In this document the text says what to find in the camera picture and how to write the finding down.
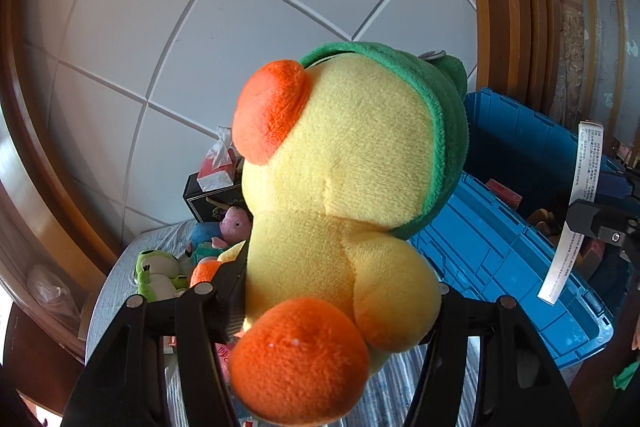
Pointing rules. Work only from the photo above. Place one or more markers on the patterned curtain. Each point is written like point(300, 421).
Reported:
point(600, 32)

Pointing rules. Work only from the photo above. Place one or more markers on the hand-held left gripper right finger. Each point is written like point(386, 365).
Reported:
point(450, 322)

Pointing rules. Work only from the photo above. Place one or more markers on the light blue striped cloth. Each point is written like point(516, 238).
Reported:
point(115, 287)

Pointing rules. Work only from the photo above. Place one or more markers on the yellow duck plush orange feet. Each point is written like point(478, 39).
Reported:
point(350, 182)

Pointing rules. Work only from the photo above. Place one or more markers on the wooden window frame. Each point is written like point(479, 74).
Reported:
point(510, 7)

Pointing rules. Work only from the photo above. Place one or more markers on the pink tissue pack on box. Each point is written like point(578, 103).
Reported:
point(215, 172)

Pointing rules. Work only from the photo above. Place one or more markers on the dark wooden cabinet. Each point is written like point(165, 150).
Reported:
point(35, 357)

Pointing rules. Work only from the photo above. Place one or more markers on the pink pig plush blue dress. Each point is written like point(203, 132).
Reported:
point(232, 222)

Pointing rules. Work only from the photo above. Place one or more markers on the red box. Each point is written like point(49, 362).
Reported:
point(502, 193)

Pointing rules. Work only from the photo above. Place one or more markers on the green frog plush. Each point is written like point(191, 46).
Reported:
point(155, 277)

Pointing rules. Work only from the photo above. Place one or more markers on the brown item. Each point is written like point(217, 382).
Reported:
point(545, 219)

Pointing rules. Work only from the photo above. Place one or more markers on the blue plastic container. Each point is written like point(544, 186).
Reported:
point(475, 247)

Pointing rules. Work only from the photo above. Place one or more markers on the black patterned box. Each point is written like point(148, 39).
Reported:
point(200, 202)

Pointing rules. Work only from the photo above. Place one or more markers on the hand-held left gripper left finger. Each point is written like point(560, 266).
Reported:
point(232, 307)

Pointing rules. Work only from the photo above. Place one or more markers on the wooden door frame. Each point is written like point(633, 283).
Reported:
point(30, 182)

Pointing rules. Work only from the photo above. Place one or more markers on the clear plastic bag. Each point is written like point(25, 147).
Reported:
point(52, 292)

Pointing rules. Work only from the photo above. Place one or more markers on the teal box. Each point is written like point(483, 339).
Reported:
point(205, 251)

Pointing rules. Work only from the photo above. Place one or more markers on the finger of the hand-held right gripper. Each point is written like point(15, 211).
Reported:
point(610, 222)

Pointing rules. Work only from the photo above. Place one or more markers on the green cloth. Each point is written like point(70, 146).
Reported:
point(627, 377)

